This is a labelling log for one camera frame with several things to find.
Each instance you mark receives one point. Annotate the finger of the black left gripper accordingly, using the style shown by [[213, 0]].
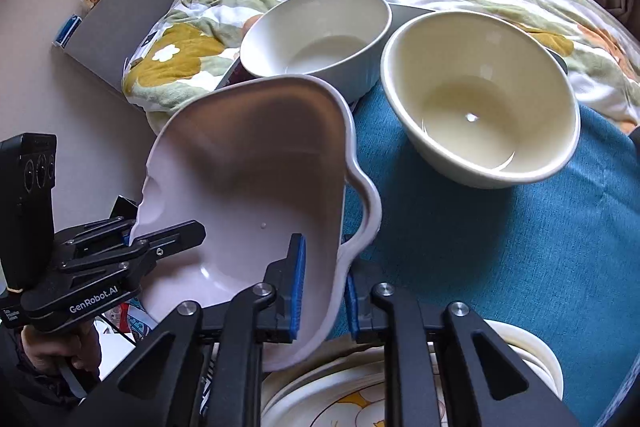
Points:
[[105, 226], [160, 244]]

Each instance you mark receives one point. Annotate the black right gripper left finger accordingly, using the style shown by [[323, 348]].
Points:
[[203, 366]]

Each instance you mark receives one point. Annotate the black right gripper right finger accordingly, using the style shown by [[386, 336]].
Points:
[[444, 366]]

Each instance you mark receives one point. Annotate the pink plastic handled bowl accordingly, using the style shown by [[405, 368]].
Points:
[[255, 163]]

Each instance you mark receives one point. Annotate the large yellow duck plate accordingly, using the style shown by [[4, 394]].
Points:
[[350, 390]]

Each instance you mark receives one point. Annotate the large cream bowl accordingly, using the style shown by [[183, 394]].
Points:
[[481, 101]]

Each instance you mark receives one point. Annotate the small cream bowl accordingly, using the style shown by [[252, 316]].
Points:
[[338, 41]]

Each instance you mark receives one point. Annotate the person's left hand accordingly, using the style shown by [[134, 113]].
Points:
[[81, 348]]

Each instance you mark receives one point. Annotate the black phone on gripper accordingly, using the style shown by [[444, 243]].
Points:
[[27, 229]]

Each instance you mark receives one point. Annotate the blue patterned tablecloth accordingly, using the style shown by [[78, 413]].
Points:
[[560, 257]]

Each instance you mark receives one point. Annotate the blue white box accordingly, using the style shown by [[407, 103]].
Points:
[[66, 31]]

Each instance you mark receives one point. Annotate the floral bed quilt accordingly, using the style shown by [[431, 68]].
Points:
[[191, 47]]

